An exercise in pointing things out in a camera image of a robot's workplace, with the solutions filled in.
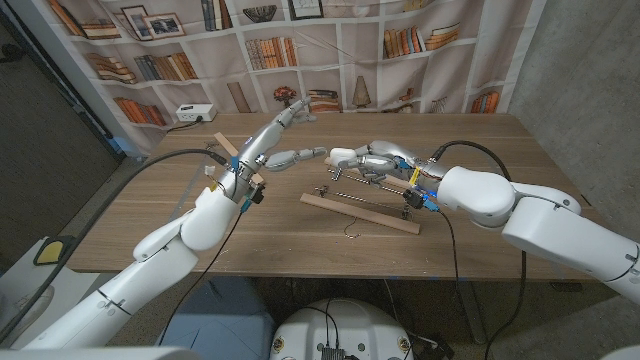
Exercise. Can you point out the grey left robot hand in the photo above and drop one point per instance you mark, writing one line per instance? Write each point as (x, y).
(260, 150)

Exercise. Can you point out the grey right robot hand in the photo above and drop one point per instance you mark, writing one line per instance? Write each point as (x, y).
(395, 162)

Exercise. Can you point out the white AirPods case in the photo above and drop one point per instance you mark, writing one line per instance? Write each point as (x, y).
(341, 156)

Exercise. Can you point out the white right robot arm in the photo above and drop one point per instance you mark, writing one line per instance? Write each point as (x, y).
(545, 230)

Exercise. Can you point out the wooden clip hanger, blue clip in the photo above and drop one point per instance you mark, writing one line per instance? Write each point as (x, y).
(390, 181)

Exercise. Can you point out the wooden clip hanger, twisted rod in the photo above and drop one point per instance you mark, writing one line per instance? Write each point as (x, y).
(360, 214)

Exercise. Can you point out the white power strip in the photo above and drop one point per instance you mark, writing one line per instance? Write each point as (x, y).
(195, 112)

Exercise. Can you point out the printed bookshelf backdrop cloth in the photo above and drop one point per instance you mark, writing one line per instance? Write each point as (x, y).
(320, 75)

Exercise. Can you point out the grey table leg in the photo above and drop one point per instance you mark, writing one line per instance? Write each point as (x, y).
(472, 310)

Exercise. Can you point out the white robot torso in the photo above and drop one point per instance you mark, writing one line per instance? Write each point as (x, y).
(340, 325)

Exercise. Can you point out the yellow and black pedal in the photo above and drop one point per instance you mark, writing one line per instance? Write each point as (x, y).
(50, 250)

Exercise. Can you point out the white floor platform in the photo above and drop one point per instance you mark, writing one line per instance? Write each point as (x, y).
(70, 290)

